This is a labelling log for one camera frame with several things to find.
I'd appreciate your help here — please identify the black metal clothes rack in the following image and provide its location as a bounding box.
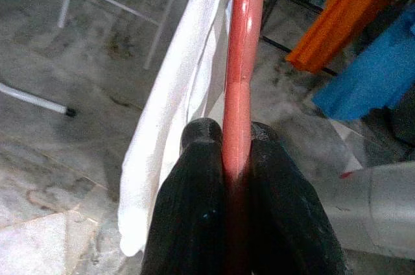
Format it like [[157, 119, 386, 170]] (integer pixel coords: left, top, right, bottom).
[[259, 0, 357, 77]]

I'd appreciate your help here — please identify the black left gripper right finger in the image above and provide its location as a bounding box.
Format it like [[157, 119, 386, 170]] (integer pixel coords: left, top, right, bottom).
[[248, 121, 348, 275]]

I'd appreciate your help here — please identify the orange shirt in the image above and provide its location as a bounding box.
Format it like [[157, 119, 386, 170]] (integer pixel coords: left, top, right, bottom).
[[285, 0, 415, 75]]

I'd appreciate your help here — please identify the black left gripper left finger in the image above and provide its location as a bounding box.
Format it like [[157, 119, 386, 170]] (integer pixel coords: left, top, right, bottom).
[[141, 118, 228, 275]]

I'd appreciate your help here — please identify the red clothes hanger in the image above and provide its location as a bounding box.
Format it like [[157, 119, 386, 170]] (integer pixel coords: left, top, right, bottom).
[[222, 0, 267, 275]]

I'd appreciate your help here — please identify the blue shirt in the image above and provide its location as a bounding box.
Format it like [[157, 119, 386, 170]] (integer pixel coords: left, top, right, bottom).
[[311, 5, 415, 123]]

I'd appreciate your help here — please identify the white shirt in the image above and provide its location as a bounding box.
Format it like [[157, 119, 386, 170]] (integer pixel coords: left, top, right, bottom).
[[117, 0, 237, 258]]

